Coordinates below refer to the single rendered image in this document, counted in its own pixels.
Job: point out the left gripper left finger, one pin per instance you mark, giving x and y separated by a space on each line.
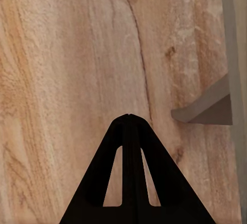
86 206

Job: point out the coffee table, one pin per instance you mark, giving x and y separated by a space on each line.
225 103

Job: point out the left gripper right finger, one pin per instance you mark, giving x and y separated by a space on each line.
179 203

